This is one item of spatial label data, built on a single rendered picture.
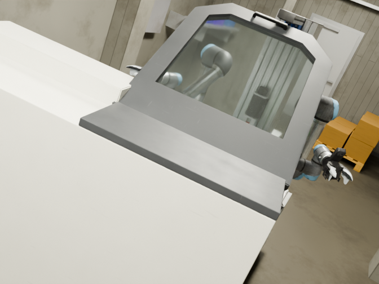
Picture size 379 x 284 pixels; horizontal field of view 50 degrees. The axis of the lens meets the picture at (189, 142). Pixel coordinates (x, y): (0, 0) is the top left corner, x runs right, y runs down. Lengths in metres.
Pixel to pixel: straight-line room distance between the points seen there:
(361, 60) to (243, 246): 8.09
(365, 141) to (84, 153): 6.62
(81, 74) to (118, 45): 3.23
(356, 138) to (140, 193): 6.53
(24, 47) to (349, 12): 8.02
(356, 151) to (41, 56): 6.56
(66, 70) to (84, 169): 0.46
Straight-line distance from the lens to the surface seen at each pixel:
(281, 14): 2.25
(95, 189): 1.42
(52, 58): 1.72
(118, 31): 4.88
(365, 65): 9.23
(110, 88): 1.61
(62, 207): 1.52
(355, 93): 9.27
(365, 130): 7.63
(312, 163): 2.26
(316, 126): 2.45
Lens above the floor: 2.03
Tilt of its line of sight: 21 degrees down
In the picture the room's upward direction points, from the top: 22 degrees clockwise
